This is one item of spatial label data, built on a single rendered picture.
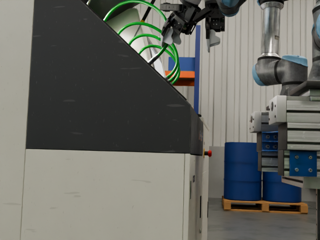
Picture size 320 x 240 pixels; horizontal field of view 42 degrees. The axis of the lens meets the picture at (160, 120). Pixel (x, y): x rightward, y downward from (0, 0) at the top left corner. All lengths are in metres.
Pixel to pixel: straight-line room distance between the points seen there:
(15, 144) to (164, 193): 0.56
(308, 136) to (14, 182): 1.02
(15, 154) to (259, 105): 7.10
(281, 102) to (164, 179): 0.47
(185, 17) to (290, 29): 7.30
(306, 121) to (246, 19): 7.30
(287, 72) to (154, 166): 0.89
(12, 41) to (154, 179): 0.72
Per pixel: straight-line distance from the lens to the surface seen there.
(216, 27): 1.77
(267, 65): 2.07
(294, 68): 2.00
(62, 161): 1.47
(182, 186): 1.37
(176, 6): 1.59
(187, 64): 7.19
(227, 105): 8.25
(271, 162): 1.92
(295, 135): 1.43
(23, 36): 1.60
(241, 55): 8.46
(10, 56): 1.60
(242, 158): 6.38
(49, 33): 1.55
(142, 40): 2.19
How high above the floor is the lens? 0.78
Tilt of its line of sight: 5 degrees up
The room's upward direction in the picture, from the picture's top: 2 degrees clockwise
